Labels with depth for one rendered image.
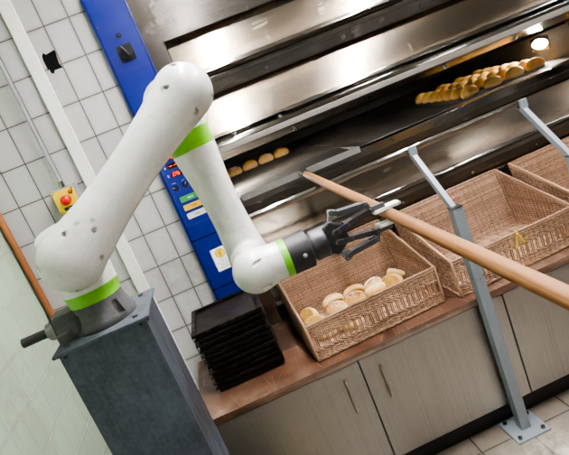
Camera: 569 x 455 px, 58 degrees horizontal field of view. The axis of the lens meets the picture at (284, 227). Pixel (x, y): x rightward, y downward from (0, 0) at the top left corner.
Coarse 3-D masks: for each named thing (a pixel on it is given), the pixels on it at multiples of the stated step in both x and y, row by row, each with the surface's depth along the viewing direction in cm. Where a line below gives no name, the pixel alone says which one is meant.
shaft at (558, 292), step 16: (304, 176) 209; (336, 192) 165; (352, 192) 150; (400, 224) 115; (416, 224) 107; (432, 240) 100; (448, 240) 94; (464, 240) 91; (464, 256) 88; (480, 256) 83; (496, 256) 80; (496, 272) 79; (512, 272) 75; (528, 272) 73; (528, 288) 72; (544, 288) 68; (560, 288) 66; (560, 304) 66
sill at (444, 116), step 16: (560, 64) 241; (528, 80) 240; (480, 96) 243; (496, 96) 238; (448, 112) 236; (464, 112) 237; (416, 128) 234; (368, 144) 233; (384, 144) 233; (352, 160) 232; (272, 192) 228
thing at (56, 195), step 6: (66, 186) 206; (72, 186) 206; (78, 186) 212; (54, 192) 205; (60, 192) 206; (66, 192) 206; (72, 192) 206; (78, 192) 208; (54, 198) 206; (60, 198) 206; (72, 198) 207; (78, 198) 207; (60, 204) 206; (72, 204) 207; (60, 210) 207; (66, 210) 207
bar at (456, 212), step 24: (480, 120) 199; (528, 120) 200; (360, 168) 194; (312, 192) 193; (456, 216) 180; (480, 288) 187; (480, 312) 192; (504, 360) 194; (504, 384) 199; (528, 432) 199
